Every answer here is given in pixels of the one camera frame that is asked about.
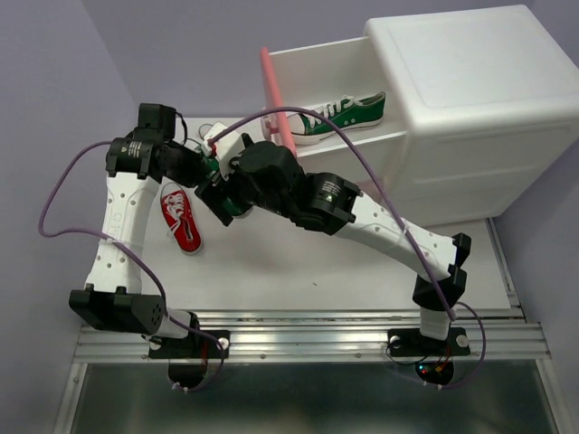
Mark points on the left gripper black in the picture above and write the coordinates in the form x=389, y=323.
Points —
x=194, y=172

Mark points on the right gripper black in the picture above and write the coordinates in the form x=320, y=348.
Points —
x=213, y=191

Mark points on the green sneaker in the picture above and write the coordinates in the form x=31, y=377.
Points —
x=347, y=113
x=216, y=195

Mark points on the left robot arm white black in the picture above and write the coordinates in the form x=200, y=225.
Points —
x=136, y=165

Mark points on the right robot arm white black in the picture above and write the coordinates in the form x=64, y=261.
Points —
x=332, y=205

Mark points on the white shoe cabinet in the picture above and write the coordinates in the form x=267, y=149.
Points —
x=488, y=100

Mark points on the red sneaker near left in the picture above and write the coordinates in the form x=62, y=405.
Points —
x=178, y=213

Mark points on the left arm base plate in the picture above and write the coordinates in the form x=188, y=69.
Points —
x=194, y=363

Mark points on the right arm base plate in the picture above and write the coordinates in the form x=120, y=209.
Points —
x=431, y=359

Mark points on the aluminium mounting rail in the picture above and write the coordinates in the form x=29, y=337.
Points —
x=361, y=336

